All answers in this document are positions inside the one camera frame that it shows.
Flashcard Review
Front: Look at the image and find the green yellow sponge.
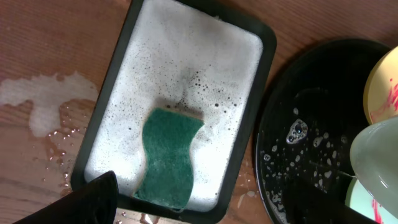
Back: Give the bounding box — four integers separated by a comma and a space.
134, 108, 204, 210

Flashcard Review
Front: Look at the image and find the black round tray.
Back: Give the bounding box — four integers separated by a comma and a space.
256, 39, 389, 223

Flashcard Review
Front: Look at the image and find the yellow plate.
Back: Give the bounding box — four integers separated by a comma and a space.
363, 47, 397, 124

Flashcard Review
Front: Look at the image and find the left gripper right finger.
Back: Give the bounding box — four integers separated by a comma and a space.
282, 183, 376, 224

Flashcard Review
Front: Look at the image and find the mint green plate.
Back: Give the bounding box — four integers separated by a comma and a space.
349, 116, 397, 217
345, 178, 397, 224

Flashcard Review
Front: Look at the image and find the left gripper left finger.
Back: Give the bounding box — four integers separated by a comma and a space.
15, 171, 118, 224

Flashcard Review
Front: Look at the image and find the black rectangular soapy tray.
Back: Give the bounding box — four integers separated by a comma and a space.
70, 0, 277, 223

